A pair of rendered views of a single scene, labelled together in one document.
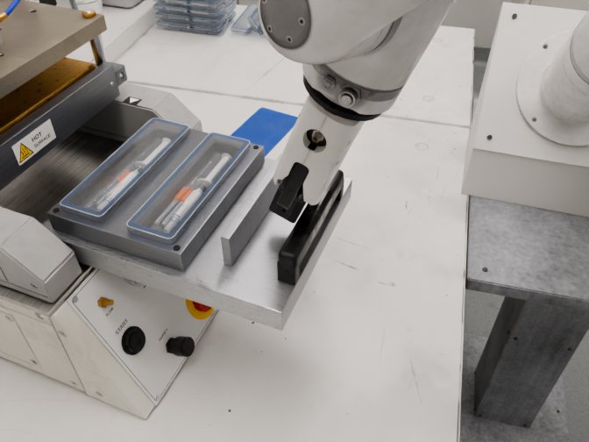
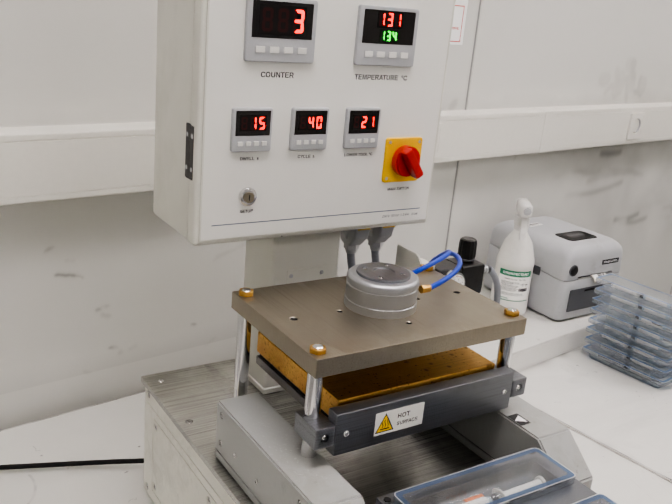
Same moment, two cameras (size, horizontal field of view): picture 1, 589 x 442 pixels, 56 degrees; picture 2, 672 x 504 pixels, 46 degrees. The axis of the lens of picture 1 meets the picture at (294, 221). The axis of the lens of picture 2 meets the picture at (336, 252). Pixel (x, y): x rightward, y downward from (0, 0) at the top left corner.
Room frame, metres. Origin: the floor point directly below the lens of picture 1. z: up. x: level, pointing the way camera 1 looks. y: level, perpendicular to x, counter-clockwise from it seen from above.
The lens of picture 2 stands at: (-0.11, -0.03, 1.43)
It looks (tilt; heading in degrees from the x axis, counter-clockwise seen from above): 18 degrees down; 34
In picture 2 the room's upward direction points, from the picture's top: 5 degrees clockwise
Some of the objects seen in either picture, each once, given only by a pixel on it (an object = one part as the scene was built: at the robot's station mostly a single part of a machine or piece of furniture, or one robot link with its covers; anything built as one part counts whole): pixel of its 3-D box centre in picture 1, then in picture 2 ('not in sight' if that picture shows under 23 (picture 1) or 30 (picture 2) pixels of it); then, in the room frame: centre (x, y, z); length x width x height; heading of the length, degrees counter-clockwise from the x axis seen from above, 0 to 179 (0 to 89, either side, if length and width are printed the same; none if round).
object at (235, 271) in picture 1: (202, 203); not in sight; (0.48, 0.11, 0.97); 0.30 x 0.22 x 0.08; 68
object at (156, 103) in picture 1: (121, 111); (500, 427); (0.69, 0.25, 0.96); 0.26 x 0.05 x 0.07; 68
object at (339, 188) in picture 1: (313, 221); not in sight; (0.43, -0.02, 0.99); 0.15 x 0.02 x 0.04; 158
